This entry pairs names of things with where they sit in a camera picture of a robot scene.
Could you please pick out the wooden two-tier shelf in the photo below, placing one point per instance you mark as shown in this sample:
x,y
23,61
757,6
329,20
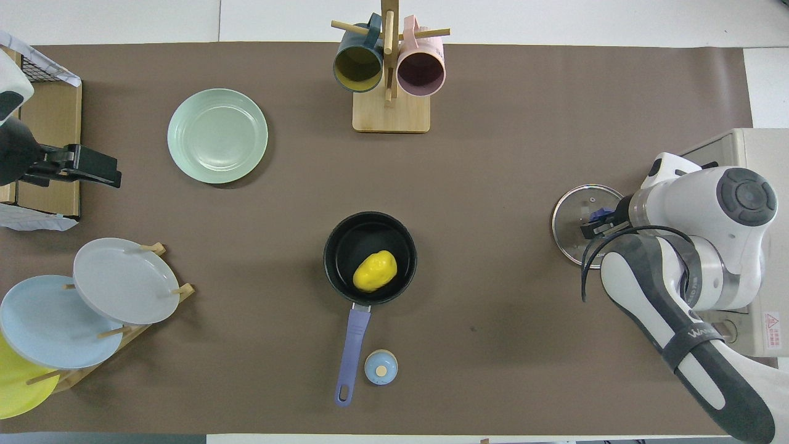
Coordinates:
x,y
58,117

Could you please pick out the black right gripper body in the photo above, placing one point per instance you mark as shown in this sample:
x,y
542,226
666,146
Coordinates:
x,y
621,216

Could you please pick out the yellow plate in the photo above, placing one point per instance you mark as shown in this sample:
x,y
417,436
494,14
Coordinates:
x,y
15,388

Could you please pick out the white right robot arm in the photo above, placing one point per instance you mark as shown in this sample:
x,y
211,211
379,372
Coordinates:
x,y
696,265

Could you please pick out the glass lid blue knob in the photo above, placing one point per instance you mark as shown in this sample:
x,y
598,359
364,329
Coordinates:
x,y
567,216

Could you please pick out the dark teal mug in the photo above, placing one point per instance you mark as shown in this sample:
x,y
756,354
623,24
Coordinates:
x,y
357,68

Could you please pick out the beige toaster oven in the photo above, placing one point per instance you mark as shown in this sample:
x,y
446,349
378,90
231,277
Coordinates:
x,y
759,139

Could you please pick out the brown table mat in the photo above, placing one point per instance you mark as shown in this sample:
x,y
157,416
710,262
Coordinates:
x,y
493,154

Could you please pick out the grey plate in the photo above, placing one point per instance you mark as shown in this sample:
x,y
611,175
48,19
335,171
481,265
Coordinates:
x,y
123,280

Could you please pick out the wooden mug tree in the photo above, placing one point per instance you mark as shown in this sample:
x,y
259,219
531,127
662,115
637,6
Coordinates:
x,y
391,114

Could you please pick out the light blue plate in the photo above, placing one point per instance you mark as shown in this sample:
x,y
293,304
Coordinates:
x,y
49,327

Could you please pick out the wooden plate rack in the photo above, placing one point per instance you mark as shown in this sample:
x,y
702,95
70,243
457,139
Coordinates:
x,y
187,290

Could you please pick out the pink ribbed mug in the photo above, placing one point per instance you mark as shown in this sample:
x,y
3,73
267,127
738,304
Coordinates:
x,y
421,73

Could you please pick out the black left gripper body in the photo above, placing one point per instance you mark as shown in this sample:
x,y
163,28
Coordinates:
x,y
15,154

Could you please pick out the yellow potato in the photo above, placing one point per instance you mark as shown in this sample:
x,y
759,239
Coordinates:
x,y
375,271

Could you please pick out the pale green plate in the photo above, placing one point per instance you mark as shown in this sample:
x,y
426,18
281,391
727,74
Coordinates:
x,y
217,135

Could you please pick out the white printed plastic bag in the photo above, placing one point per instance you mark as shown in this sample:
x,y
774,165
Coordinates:
x,y
55,71

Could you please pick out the white crumpled sheet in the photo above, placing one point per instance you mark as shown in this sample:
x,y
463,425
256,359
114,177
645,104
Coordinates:
x,y
37,222

